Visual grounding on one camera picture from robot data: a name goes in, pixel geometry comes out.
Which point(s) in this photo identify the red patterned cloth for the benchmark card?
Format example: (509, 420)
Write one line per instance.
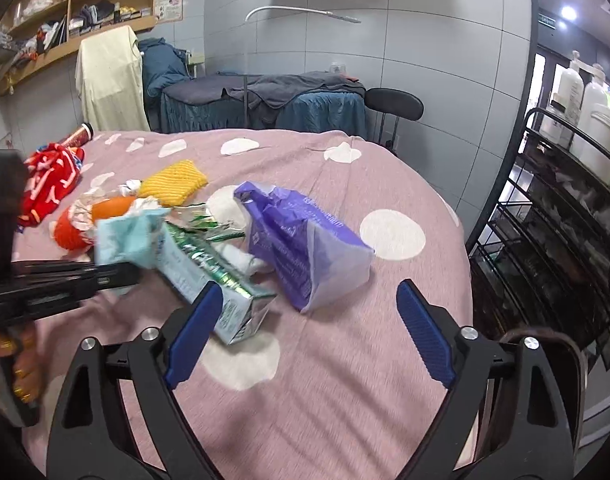
(47, 180)

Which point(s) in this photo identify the grey bed blanket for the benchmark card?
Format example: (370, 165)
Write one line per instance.
(285, 87)

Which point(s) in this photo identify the wooden shelving unit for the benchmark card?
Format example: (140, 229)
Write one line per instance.
(75, 40)

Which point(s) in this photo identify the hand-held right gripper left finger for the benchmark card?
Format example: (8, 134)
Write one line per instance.
(195, 332)

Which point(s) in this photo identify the large white jar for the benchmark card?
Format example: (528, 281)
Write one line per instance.
(602, 132)

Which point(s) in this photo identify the blue jacket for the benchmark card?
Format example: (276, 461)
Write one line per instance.
(160, 67)

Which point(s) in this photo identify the white pump bottle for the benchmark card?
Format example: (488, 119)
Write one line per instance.
(596, 92)
(567, 92)

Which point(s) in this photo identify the green foil wrapper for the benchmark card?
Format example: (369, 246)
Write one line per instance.
(205, 222)

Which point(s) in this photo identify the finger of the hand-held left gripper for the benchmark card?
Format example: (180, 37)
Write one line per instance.
(112, 276)

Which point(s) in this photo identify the purple plastic bag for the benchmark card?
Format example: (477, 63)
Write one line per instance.
(295, 240)

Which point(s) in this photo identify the yellow sponge cloth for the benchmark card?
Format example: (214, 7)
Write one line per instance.
(172, 182)

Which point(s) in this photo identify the wall poster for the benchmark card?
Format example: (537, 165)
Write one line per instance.
(169, 0)

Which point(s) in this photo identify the cream towel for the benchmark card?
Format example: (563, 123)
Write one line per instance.
(110, 80)

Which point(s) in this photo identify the pink polka dot blanket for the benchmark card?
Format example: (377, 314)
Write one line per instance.
(310, 385)

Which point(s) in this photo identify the light blue tissue packet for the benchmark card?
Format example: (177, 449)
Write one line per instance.
(130, 240)

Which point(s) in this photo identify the white crumpled tissue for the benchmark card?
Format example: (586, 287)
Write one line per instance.
(240, 260)
(130, 187)

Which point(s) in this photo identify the light blue green carton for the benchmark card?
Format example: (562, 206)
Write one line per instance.
(247, 310)

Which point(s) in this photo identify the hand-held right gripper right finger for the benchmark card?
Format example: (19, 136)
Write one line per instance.
(425, 332)

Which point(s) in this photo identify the person's left hand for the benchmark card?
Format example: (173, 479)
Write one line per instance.
(32, 365)

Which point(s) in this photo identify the blue grey clothes pile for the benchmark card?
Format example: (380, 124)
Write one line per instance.
(315, 115)

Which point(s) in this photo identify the red cylindrical can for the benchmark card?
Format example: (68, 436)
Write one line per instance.
(77, 136)

